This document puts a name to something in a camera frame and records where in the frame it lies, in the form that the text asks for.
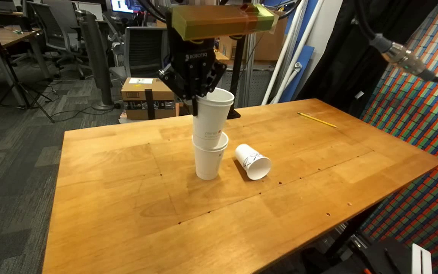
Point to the black vertical pole stand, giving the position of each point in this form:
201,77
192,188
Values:
237,77

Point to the blue foam board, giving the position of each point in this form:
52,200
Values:
296,74

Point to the colourful checked cloth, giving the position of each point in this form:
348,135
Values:
426,178

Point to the black curtain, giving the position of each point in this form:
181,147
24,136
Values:
341,62

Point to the olive wrist camera box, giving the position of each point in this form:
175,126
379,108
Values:
219,22

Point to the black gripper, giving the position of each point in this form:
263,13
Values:
188,66

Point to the white flat panel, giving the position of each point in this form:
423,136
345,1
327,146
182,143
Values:
421,260

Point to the white leaning boards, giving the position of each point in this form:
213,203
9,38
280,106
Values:
289,51

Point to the large cardboard shipping box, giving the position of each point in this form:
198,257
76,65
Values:
271,47

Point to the white cup with blue print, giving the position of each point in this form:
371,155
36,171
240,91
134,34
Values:
251,162

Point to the black office chair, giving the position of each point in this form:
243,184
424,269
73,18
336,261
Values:
52,28

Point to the plain white paper cup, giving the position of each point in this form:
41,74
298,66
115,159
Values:
208,162
213,117

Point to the wooden office desk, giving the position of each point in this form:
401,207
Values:
0,39

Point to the black tripod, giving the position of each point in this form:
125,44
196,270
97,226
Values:
11,77

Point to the black square mesh panel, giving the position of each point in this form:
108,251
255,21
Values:
144,51

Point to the small cardboard box with label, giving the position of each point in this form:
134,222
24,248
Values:
143,91

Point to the black equipment under table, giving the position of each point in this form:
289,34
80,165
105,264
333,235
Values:
360,254

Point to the grey pedestal column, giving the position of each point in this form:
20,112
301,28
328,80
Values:
99,62

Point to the computer monitor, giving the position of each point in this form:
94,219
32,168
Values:
125,6

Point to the yellow pencil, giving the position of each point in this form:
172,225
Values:
318,120

